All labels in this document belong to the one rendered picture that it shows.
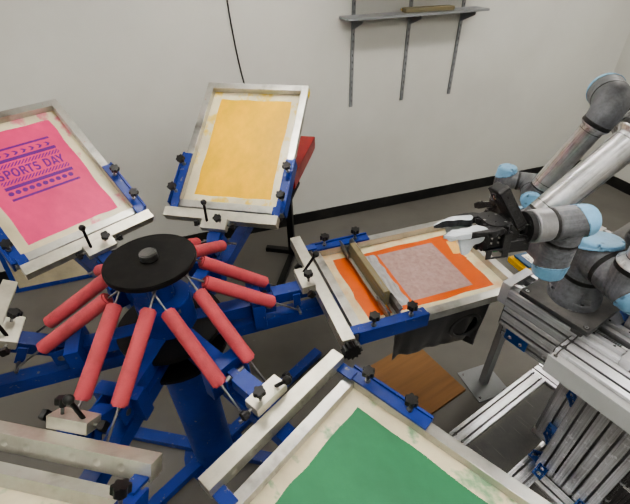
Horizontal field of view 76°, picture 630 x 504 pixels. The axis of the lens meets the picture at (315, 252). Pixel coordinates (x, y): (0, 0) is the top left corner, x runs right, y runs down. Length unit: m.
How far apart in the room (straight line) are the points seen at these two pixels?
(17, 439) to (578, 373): 1.54
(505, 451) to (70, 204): 2.38
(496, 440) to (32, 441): 1.92
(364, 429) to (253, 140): 1.54
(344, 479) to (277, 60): 2.85
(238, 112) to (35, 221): 1.13
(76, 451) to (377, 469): 0.80
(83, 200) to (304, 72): 1.97
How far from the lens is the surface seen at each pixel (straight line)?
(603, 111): 1.65
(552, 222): 1.00
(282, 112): 2.34
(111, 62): 3.30
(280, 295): 1.66
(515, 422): 2.45
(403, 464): 1.35
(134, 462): 1.20
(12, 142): 2.48
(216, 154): 2.28
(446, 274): 1.94
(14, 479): 1.33
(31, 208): 2.24
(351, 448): 1.36
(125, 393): 1.38
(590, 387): 1.42
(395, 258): 1.99
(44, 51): 3.34
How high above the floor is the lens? 2.16
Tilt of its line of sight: 37 degrees down
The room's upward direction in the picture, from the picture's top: 2 degrees counter-clockwise
